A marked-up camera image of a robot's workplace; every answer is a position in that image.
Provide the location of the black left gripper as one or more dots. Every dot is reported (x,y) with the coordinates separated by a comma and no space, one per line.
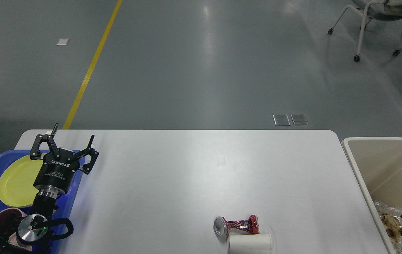
(56,173)

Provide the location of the brown paper ball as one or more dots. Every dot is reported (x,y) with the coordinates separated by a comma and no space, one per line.
(392,227)

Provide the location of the aluminium foil tray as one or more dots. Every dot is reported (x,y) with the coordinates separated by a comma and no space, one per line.
(383,208)

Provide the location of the yellow plastic plate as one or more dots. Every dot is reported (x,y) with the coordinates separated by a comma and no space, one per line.
(17,182)

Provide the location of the pink mug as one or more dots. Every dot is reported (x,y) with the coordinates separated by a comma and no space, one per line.
(9,220)

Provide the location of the crushed red soda can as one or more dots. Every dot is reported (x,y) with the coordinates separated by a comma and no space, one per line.
(224,228)

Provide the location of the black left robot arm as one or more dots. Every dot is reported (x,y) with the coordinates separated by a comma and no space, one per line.
(32,233)

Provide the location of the beige plastic bin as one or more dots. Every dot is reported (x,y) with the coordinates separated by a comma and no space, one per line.
(377,166)

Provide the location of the white floor marker tag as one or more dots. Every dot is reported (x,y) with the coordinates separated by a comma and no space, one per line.
(63,42)

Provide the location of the right metal floor plate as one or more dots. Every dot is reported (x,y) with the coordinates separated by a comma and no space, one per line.
(299,119)

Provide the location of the metal floor plate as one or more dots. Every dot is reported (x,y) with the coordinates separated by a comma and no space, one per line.
(299,119)
(281,120)

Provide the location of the left metal floor plate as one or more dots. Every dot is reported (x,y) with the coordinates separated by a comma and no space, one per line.
(281,120)

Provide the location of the white framed office chair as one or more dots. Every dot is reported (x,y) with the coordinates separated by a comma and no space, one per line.
(368,10)

